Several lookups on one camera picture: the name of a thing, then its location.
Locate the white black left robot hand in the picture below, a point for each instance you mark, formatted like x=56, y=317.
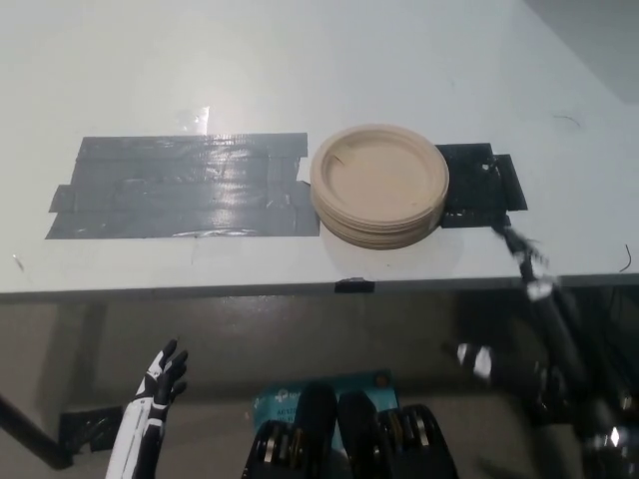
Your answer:
x=142, y=429

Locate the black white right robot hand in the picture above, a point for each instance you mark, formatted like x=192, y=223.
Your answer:
x=526, y=259

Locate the beige paper plate stack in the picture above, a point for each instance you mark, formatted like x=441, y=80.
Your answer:
x=379, y=174

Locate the black tape patch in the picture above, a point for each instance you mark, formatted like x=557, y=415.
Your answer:
x=474, y=184

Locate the black diagonal table leg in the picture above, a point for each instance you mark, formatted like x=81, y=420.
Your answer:
x=35, y=434

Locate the teal cardboard box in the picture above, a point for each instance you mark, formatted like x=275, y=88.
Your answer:
x=282, y=399

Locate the clear tape piece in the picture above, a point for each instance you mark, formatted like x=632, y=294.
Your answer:
x=193, y=120

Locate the grey duct tape patch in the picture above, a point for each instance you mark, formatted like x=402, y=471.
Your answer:
x=165, y=189

